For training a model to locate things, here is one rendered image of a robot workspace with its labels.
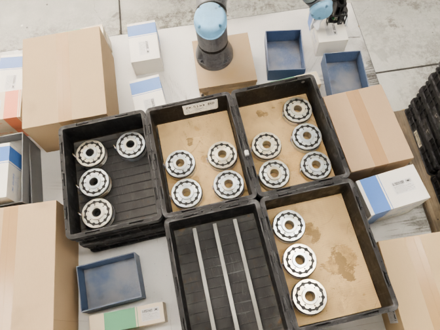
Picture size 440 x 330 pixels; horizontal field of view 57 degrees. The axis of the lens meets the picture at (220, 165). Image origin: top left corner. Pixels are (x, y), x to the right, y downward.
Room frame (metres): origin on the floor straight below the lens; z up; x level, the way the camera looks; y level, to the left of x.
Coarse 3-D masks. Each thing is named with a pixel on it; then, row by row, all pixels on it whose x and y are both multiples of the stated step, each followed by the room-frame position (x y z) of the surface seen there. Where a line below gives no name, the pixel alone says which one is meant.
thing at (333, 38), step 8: (320, 24) 1.14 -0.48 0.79; (328, 24) 1.13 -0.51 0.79; (336, 24) 1.13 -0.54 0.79; (312, 32) 1.15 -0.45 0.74; (320, 32) 1.10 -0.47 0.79; (328, 32) 1.09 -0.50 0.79; (336, 32) 1.09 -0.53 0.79; (344, 32) 1.08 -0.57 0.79; (312, 40) 1.12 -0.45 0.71; (320, 40) 1.06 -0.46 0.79; (328, 40) 1.06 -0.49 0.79; (336, 40) 1.05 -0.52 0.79; (344, 40) 1.05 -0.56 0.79; (320, 48) 1.05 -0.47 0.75; (328, 48) 1.05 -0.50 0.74; (336, 48) 1.05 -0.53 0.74; (344, 48) 1.05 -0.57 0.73
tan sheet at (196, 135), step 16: (224, 112) 0.76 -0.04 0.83; (160, 128) 0.72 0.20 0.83; (176, 128) 0.71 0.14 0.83; (192, 128) 0.70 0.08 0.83; (208, 128) 0.70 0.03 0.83; (224, 128) 0.69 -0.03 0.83; (160, 144) 0.65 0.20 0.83; (176, 144) 0.65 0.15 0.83; (192, 144) 0.64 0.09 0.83; (208, 144) 0.63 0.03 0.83; (192, 176) 0.52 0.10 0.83; (208, 176) 0.51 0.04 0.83; (208, 192) 0.45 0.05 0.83; (176, 208) 0.41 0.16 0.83
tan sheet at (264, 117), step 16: (304, 96) 0.78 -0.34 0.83; (240, 112) 0.75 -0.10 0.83; (256, 112) 0.74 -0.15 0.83; (272, 112) 0.73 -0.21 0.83; (256, 128) 0.67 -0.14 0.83; (272, 128) 0.67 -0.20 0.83; (288, 128) 0.66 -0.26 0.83; (288, 144) 0.60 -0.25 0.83; (320, 144) 0.58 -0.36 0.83; (256, 160) 0.55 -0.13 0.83; (288, 160) 0.54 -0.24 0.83; (272, 176) 0.48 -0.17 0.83
